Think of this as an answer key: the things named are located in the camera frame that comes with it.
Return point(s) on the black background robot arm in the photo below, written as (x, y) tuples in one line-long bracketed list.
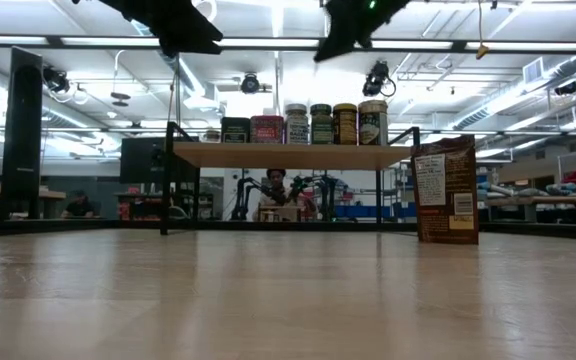
[(243, 197)]

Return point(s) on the tan-lid furikake jar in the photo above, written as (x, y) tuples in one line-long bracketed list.
[(373, 125)]

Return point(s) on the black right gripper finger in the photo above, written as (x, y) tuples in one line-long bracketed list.
[(340, 42)]

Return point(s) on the wooden shelf black metal legs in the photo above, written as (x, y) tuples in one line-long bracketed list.
[(288, 156)]

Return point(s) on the red smoked paprika tin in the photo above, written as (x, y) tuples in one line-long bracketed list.
[(267, 131)]

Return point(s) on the person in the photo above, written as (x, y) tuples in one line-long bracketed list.
[(79, 206), (275, 192)]

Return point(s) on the black monitor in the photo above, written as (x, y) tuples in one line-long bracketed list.
[(140, 160)]

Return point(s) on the yellow-lid brown spice bottle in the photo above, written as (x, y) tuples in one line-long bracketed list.
[(345, 126)]

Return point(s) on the white-lid bagel sesame jar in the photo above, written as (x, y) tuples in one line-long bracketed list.
[(297, 127)]

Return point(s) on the dark green spice tin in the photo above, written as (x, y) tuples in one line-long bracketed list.
[(235, 131)]

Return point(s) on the spice packet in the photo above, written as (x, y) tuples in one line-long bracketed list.
[(445, 195)]

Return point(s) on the black ceiling camera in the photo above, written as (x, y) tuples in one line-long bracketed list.
[(55, 80), (378, 77), (250, 83)]

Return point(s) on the green-lid oregano jar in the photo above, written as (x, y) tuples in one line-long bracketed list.
[(321, 127)]

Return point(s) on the wooden background table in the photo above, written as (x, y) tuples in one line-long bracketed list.
[(53, 194), (548, 201)]

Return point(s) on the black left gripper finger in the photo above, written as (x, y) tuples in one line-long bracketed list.
[(188, 37)]

